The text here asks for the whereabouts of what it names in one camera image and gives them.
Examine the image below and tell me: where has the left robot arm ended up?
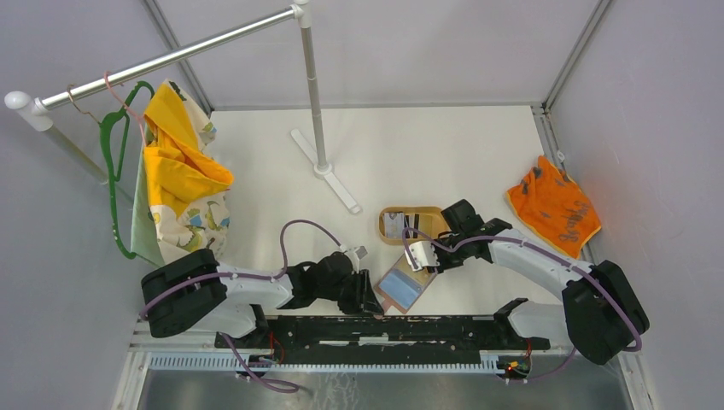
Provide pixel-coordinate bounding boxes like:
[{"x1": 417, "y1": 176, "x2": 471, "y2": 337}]
[{"x1": 140, "y1": 247, "x2": 383, "y2": 349}]

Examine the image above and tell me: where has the pink hanger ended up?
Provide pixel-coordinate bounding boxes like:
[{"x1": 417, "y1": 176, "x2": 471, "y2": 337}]
[{"x1": 102, "y1": 71, "x2": 147, "y2": 149}]

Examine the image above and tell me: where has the tan oval tray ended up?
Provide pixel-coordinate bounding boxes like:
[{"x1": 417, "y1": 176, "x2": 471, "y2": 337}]
[{"x1": 377, "y1": 206, "x2": 450, "y2": 246}]

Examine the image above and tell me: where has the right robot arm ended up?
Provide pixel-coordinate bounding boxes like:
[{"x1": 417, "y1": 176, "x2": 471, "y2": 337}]
[{"x1": 426, "y1": 200, "x2": 650, "y2": 365}]

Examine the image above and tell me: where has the white cable duct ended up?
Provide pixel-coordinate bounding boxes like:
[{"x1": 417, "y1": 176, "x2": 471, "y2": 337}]
[{"x1": 148, "y1": 353, "x2": 504, "y2": 376}]

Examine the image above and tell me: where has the metal clothes rack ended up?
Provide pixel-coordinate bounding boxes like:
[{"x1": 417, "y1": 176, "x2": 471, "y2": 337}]
[{"x1": 4, "y1": 1, "x2": 362, "y2": 214}]

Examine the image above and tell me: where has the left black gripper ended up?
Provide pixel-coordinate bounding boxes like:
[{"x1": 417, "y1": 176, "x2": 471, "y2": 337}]
[{"x1": 316, "y1": 269, "x2": 384, "y2": 317}]

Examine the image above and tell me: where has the yellow dinosaur print garment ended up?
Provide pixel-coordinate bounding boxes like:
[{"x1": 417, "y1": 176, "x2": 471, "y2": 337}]
[{"x1": 131, "y1": 79, "x2": 234, "y2": 267}]

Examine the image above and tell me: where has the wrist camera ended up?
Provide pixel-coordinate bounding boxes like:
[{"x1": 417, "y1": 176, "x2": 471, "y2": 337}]
[
  {"x1": 406, "y1": 241, "x2": 440, "y2": 272},
  {"x1": 343, "y1": 246, "x2": 368, "y2": 272}
]

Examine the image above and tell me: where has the orange cloth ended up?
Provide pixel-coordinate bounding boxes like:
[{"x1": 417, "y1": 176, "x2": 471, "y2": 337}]
[{"x1": 505, "y1": 155, "x2": 602, "y2": 259}]

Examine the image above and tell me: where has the silver striped card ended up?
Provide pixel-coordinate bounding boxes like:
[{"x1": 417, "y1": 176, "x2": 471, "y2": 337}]
[{"x1": 382, "y1": 212, "x2": 406, "y2": 239}]

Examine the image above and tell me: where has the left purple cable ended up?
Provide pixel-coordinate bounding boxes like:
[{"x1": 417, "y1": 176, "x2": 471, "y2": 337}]
[{"x1": 140, "y1": 219, "x2": 346, "y2": 394}]

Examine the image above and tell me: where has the green hanger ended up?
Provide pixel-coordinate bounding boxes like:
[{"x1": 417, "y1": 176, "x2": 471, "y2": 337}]
[{"x1": 99, "y1": 106, "x2": 138, "y2": 260}]

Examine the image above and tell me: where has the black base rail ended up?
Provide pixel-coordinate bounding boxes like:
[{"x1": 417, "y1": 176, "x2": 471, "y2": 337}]
[{"x1": 234, "y1": 315, "x2": 551, "y2": 365}]

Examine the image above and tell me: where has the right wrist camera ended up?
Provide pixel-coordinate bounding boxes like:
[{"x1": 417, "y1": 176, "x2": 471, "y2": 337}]
[{"x1": 406, "y1": 241, "x2": 440, "y2": 272}]

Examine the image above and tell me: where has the brown wire hanger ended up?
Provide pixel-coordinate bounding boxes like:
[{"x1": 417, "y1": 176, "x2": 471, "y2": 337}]
[{"x1": 66, "y1": 85, "x2": 102, "y2": 126}]

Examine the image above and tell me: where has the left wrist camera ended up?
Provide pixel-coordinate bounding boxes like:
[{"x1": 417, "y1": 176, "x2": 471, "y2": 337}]
[{"x1": 343, "y1": 246, "x2": 368, "y2": 272}]

